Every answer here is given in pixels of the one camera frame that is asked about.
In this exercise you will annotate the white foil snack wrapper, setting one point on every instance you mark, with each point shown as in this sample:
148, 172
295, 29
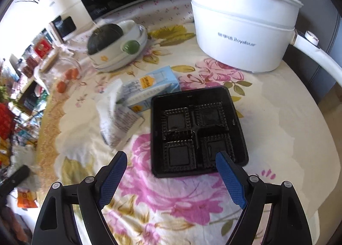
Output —
112, 122

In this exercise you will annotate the white fluffy cloth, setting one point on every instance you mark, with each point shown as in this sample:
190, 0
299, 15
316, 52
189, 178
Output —
26, 159

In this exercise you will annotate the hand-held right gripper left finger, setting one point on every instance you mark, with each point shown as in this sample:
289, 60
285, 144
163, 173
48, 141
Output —
112, 178

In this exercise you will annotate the dark green squash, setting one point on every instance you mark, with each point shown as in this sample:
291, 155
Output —
104, 39

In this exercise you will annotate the white plate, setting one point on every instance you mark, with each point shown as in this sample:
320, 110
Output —
112, 68

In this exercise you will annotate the white kitchen appliance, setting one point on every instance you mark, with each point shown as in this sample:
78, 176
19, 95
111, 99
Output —
66, 1

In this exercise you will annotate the clear glass jar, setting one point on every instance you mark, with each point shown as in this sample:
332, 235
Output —
56, 74

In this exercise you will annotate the black bar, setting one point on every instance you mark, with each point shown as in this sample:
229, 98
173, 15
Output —
14, 179

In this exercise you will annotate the black plastic tray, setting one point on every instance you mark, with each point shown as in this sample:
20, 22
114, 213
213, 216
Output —
197, 127

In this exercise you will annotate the orange cherry tomato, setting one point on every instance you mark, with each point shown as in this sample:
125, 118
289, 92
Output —
61, 86
74, 73
68, 74

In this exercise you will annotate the red tin box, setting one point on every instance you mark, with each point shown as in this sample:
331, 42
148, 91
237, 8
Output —
42, 50

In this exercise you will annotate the green avocado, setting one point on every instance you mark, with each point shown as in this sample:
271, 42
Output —
131, 46

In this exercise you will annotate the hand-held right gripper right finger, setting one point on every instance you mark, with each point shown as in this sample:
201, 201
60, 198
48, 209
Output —
229, 178

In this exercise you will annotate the white electric cooking pot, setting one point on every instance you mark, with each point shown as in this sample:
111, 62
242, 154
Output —
235, 20

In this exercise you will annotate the orange snack packet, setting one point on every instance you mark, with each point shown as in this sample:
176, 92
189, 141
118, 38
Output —
26, 199

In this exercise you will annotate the light blue milk carton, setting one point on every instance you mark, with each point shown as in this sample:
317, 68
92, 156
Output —
149, 87

